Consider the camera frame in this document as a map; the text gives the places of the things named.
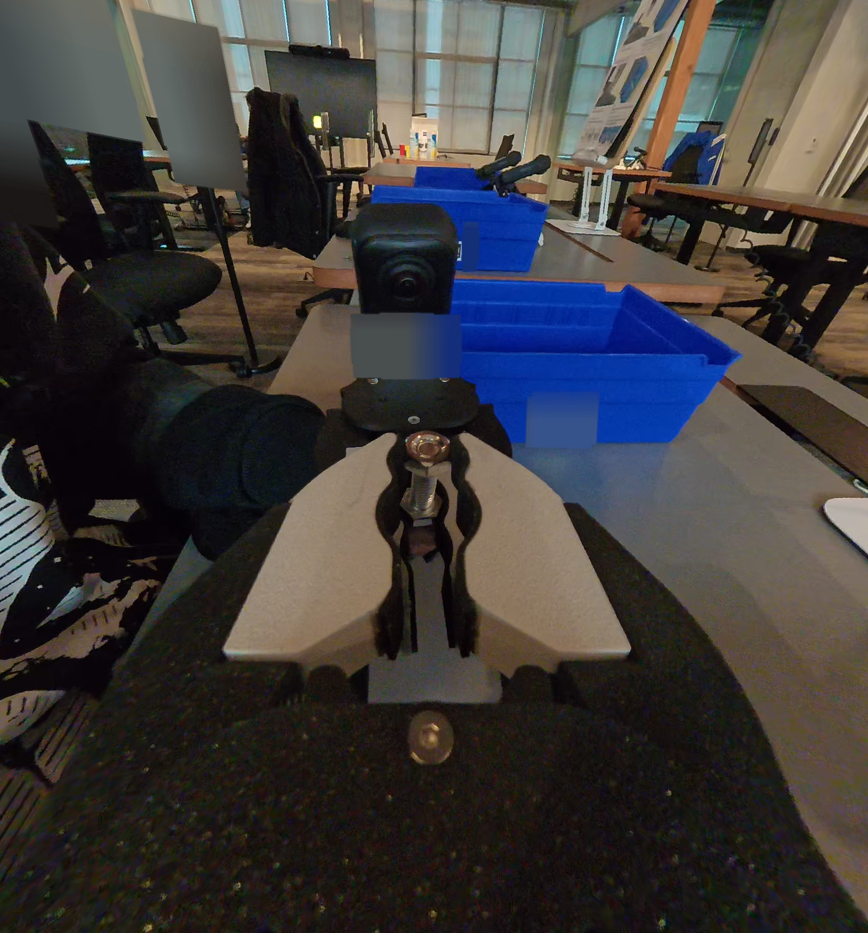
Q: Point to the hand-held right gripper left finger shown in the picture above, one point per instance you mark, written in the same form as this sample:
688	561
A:
302	576

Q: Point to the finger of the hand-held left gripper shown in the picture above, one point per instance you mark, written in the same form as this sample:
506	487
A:
446	598
409	598

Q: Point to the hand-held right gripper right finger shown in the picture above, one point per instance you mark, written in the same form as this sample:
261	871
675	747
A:
550	576

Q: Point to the steel hex bolt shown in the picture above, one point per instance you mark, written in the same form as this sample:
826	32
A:
419	499

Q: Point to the steel hex nut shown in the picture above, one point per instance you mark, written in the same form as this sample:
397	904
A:
428	446

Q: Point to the blue divided plastic bin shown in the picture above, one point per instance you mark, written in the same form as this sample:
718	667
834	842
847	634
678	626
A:
623	393

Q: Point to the person's left forearm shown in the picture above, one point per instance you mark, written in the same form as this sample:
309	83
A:
208	452

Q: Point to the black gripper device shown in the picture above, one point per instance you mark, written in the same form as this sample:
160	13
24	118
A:
528	171
496	166

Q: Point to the black jacket on chair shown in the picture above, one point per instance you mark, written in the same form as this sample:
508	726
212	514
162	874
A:
281	182

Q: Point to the dark screen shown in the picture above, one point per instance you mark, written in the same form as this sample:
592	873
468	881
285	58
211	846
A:
317	87

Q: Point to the white desk stand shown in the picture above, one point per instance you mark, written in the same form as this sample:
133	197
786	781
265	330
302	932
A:
587	227
867	532

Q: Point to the leaning poster board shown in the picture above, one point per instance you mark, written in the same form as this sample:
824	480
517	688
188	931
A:
638	65

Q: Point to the blue jacket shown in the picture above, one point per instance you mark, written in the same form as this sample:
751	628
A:
707	157

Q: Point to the wooden desk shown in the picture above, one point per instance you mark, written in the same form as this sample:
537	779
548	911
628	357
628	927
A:
769	198

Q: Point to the wooden post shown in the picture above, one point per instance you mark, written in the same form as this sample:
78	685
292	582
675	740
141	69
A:
685	73

